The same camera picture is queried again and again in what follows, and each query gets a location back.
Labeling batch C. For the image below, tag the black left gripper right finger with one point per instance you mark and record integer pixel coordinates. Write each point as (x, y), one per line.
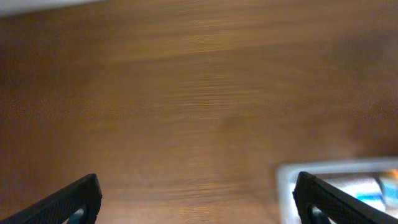
(318, 202)

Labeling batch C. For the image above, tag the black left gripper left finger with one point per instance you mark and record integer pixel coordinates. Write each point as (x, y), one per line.
(78, 202)

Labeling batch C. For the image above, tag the white toothpaste box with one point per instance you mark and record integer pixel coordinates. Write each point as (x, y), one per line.
(378, 192)

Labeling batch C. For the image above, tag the clear plastic container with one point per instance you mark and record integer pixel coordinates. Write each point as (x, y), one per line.
(287, 177)

